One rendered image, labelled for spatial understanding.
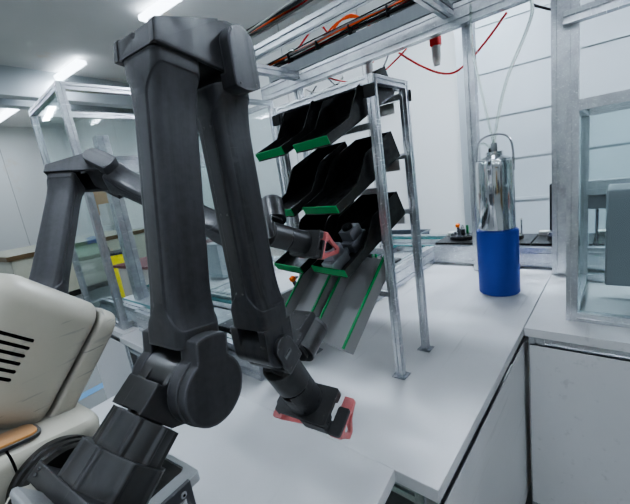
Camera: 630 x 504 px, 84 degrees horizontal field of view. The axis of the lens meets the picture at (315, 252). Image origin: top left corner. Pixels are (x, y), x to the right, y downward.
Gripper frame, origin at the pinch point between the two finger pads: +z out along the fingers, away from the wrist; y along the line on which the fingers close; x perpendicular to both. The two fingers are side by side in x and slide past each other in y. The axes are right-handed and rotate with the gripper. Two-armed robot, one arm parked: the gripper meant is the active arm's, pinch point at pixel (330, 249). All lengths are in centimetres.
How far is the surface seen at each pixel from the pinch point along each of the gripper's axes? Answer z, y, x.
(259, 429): -7.9, 6.3, 46.8
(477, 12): 68, 4, -116
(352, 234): 4.7, -2.6, -5.1
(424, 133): 283, 166, -190
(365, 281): 15.0, -0.7, 6.3
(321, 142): -12.6, -4.4, -23.2
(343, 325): 10.2, 0.6, 19.3
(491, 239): 80, -8, -20
